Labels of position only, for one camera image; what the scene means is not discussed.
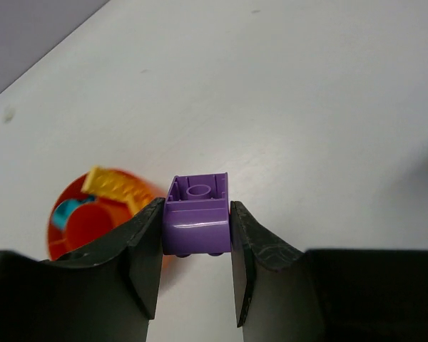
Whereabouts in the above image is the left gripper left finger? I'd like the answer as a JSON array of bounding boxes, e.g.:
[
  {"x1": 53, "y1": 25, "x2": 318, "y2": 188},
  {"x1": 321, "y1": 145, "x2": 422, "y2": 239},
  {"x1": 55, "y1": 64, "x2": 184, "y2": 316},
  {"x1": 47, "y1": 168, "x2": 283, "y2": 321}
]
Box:
[{"x1": 0, "y1": 198, "x2": 164, "y2": 341}]

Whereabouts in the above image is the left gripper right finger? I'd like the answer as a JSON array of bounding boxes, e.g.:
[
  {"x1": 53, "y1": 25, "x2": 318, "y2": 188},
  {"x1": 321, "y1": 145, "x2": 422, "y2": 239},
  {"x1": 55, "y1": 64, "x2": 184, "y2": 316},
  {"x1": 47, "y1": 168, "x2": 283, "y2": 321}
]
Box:
[{"x1": 230, "y1": 201, "x2": 428, "y2": 341}]

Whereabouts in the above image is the cyan rounded lego brick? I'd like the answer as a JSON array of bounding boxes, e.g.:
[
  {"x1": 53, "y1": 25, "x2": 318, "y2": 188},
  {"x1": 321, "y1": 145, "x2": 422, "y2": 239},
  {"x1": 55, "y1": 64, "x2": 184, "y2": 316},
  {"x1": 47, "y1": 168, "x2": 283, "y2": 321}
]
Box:
[{"x1": 51, "y1": 196, "x2": 95, "y2": 232}]

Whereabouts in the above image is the long yellow lego plate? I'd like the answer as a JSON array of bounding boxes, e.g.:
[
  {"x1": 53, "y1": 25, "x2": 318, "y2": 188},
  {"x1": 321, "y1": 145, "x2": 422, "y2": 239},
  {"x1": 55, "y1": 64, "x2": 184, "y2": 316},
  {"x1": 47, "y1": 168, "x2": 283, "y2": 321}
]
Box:
[{"x1": 81, "y1": 166, "x2": 155, "y2": 215}]

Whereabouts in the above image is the purple lego plate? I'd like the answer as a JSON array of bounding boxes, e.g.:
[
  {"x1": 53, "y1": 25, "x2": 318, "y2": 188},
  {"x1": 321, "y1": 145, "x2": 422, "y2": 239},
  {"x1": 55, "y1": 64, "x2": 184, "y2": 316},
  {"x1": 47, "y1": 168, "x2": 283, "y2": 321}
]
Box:
[{"x1": 162, "y1": 172, "x2": 230, "y2": 257}]

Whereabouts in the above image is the orange round divided container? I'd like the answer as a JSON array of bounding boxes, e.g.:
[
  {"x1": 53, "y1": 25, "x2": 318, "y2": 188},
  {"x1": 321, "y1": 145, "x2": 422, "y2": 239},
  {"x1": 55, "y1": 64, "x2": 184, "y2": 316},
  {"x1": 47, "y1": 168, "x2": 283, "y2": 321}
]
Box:
[{"x1": 46, "y1": 167, "x2": 179, "y2": 279}]

